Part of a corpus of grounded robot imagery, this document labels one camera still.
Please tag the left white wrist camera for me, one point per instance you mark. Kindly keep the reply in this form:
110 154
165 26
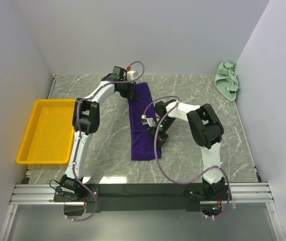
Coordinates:
131 74

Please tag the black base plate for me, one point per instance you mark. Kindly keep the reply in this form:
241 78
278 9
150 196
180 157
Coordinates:
138 197

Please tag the aluminium frame rail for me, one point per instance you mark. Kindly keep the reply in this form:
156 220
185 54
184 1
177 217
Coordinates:
239 211

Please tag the purple towel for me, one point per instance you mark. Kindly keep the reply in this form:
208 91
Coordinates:
142 145

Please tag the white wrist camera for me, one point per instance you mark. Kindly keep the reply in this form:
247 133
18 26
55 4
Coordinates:
150 121
131 74

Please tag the green crumpled towel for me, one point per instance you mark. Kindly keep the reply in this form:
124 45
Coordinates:
226 80

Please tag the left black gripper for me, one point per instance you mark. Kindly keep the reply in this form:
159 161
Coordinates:
132 85

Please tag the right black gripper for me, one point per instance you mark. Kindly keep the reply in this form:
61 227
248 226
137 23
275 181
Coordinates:
160 139

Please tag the yellow plastic tray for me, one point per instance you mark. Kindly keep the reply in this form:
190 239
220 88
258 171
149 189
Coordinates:
49 136

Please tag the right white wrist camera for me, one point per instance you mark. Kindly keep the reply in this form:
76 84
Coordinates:
150 121

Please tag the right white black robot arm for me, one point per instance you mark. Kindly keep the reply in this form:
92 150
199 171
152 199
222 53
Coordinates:
207 131

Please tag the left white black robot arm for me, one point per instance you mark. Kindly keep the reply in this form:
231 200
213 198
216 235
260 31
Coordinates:
86 121

